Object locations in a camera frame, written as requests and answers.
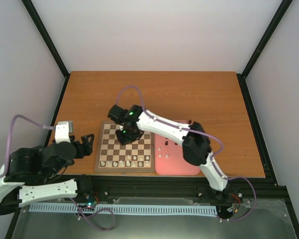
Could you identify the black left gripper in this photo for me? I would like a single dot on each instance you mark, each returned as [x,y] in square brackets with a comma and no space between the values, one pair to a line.
[84,152]

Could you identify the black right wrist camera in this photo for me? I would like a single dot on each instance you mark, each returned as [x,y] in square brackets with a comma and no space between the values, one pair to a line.
[116,114]

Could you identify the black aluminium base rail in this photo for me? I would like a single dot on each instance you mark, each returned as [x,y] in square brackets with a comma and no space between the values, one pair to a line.
[197,189]

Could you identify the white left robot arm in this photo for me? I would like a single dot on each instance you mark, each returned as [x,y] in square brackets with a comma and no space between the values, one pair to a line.
[32,174]

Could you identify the light blue cable duct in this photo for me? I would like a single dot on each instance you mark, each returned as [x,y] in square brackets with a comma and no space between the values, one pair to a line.
[130,210]

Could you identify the green lit circuit board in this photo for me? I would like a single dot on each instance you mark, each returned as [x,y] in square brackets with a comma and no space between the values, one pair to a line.
[92,200]

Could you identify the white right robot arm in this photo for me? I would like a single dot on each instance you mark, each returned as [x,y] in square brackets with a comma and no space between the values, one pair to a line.
[195,142]

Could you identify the left black frame post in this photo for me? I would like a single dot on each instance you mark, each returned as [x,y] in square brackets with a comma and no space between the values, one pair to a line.
[36,19]

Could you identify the wooden chessboard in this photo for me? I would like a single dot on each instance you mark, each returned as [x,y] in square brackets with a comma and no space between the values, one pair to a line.
[109,149]

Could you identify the pink piece tray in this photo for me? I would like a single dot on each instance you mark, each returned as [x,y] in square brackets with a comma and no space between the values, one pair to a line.
[175,165]

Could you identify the right black frame post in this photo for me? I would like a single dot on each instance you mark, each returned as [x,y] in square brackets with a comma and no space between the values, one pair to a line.
[275,21]

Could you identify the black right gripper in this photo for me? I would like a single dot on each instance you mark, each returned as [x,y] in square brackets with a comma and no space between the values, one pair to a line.
[122,141]

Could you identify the black frame post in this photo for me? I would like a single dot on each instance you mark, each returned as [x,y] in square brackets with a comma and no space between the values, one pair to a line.
[36,19]
[275,21]

